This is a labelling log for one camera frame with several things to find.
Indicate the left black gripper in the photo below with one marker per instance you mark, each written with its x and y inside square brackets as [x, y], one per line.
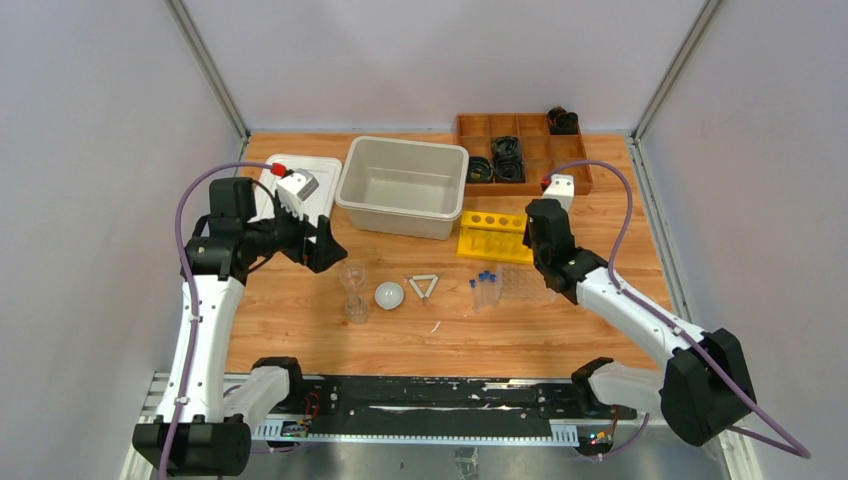
[309, 240]

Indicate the white clay triangle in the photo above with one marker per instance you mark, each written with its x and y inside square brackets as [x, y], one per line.
[423, 285]

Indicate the blue capped tube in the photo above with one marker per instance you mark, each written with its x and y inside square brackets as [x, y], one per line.
[486, 288]
[480, 281]
[475, 293]
[495, 286]

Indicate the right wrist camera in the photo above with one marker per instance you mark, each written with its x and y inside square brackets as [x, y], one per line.
[560, 187]

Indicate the wooden compartment tray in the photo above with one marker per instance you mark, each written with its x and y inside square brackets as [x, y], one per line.
[540, 151]

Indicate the black strap coil corner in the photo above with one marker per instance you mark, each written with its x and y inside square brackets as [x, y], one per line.
[562, 122]

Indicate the beige plastic bin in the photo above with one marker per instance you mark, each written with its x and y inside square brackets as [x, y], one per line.
[403, 187]

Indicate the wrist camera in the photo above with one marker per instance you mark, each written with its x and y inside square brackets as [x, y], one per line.
[294, 189]
[560, 187]

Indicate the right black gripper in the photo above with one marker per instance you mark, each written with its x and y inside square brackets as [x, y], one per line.
[527, 238]

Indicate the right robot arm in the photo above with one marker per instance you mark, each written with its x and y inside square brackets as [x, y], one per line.
[701, 386]

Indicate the yellow test tube rack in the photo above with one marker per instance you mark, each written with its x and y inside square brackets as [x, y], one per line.
[493, 237]

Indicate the white plastic lid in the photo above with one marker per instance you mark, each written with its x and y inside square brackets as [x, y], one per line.
[326, 170]

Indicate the small glass flask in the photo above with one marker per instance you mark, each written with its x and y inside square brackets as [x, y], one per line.
[356, 309]

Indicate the clear plastic tube rack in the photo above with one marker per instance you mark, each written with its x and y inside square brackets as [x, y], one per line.
[522, 283]

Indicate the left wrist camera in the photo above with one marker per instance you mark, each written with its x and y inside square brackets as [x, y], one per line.
[294, 189]

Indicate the white evaporating dish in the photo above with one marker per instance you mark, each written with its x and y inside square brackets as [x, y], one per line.
[389, 295]

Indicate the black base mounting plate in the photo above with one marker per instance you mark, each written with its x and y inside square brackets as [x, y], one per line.
[438, 410]

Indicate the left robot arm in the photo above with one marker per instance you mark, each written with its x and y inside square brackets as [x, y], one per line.
[199, 429]

